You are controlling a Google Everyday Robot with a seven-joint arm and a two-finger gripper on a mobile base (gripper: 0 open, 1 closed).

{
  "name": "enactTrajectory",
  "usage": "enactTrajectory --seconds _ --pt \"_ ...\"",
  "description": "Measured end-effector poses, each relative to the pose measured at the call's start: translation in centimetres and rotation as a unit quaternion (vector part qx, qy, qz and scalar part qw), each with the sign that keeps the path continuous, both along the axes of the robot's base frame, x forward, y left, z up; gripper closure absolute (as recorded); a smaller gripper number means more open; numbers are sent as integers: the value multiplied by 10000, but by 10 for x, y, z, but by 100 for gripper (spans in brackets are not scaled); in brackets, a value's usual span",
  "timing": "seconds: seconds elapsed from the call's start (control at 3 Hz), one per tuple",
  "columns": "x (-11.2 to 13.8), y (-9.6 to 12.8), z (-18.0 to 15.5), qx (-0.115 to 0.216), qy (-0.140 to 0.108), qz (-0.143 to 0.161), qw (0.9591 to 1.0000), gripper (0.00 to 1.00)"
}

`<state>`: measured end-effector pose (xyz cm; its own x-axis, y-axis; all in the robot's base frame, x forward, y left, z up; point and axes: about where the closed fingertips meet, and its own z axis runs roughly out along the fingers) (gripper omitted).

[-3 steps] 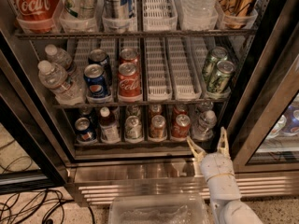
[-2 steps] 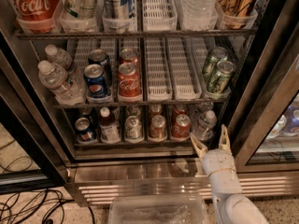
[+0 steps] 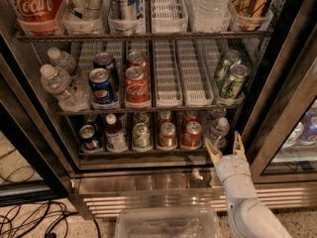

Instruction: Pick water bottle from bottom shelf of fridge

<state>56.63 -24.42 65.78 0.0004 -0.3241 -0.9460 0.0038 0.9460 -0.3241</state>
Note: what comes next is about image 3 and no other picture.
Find empty white shelf tray right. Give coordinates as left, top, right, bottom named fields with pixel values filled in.
left=175, top=40, right=214, bottom=107

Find orange soda can bottom rear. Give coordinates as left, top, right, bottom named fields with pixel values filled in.
left=158, top=111, right=172, bottom=125

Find stainless steel fridge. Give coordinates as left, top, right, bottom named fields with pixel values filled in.
left=0, top=0, right=317, bottom=219

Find clear plastic bin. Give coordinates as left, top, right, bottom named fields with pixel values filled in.
left=115, top=206, right=223, bottom=238

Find rear water bottle middle shelf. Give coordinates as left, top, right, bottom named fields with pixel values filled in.
left=47, top=47, right=81, bottom=81

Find red Coca-Cola can middle rear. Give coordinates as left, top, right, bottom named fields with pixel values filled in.
left=126, top=51, right=149, bottom=70

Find glass fridge door right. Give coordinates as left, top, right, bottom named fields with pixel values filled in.
left=243, top=0, right=317, bottom=183

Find green can middle front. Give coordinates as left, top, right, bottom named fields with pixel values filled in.
left=219, top=64, right=250, bottom=100

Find clear water bottle bottom shelf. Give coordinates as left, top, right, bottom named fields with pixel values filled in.
left=205, top=117, right=230, bottom=150

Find clear water bottle top shelf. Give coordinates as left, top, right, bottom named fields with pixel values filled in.
left=188, top=0, right=231, bottom=33

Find empty white shelf tray left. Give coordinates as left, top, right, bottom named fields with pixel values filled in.
left=153, top=40, right=182, bottom=108

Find empty white tray top shelf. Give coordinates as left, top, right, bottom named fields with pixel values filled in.
left=151, top=0, right=188, bottom=34

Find cans behind glass door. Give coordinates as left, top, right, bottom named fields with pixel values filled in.
left=282, top=111, right=317, bottom=148

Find green white can top shelf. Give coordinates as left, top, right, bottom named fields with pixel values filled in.
left=63, top=0, right=104, bottom=35

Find blue Pepsi can bottom front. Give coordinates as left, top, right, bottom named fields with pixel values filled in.
left=79, top=125, right=103, bottom=153

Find rear water bottle bottom shelf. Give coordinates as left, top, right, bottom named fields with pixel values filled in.
left=207, top=107, right=227, bottom=120

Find gold brown can top shelf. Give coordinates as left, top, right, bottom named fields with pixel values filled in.
left=229, top=0, right=273, bottom=32

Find black floor cables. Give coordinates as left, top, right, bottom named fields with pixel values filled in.
left=0, top=147, right=102, bottom=238

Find blue pepsi can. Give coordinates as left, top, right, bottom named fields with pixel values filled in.
left=88, top=67, right=119, bottom=110
left=79, top=125, right=103, bottom=153
left=83, top=114, right=103, bottom=132

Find green white can bottom front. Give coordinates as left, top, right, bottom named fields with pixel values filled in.
left=133, top=123, right=152, bottom=152

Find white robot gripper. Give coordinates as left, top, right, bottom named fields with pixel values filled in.
left=204, top=131, right=251, bottom=182

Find green white can bottom rear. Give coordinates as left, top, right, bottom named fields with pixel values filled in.
left=134, top=111, right=150, bottom=125

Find dark Pepsi can middle rear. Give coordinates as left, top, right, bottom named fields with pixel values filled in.
left=93, top=52, right=119, bottom=84

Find brown tea bottle white cap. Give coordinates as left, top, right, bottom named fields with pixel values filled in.
left=105, top=114, right=128, bottom=153

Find blue Pepsi can middle front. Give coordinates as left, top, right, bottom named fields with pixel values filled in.
left=88, top=67, right=119, bottom=110

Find blue Pepsi can bottom rear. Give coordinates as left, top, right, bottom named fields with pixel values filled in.
left=83, top=114, right=103, bottom=132

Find orange soda can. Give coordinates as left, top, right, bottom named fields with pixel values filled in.
left=158, top=111, right=172, bottom=125
left=158, top=122, right=177, bottom=151

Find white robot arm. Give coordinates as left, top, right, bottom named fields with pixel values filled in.
left=204, top=131, right=292, bottom=238

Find red Coca-Cola can top shelf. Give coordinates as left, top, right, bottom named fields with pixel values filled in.
left=14, top=0, right=64, bottom=36

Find front water bottle middle shelf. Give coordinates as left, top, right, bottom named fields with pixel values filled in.
left=40, top=64, right=90, bottom=112

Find red Coca-Cola can bottom rear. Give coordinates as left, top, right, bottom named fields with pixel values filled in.
left=182, top=110, right=199, bottom=124

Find green can middle rear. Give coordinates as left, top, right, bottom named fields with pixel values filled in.
left=214, top=50, right=242, bottom=86

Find silver blue can top shelf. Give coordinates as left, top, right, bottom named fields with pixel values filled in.
left=108, top=0, right=146, bottom=36

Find red Coca-Cola can bottom front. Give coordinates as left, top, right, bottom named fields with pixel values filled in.
left=181, top=121, right=202, bottom=150

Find red Coca-Cola can middle front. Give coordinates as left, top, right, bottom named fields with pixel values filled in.
left=125, top=66, right=151, bottom=108

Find clear water bottle shelf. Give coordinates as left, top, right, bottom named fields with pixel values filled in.
left=188, top=0, right=231, bottom=33
left=205, top=117, right=230, bottom=150

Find orange soda can bottom front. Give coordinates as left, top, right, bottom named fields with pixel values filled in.
left=158, top=122, right=177, bottom=151

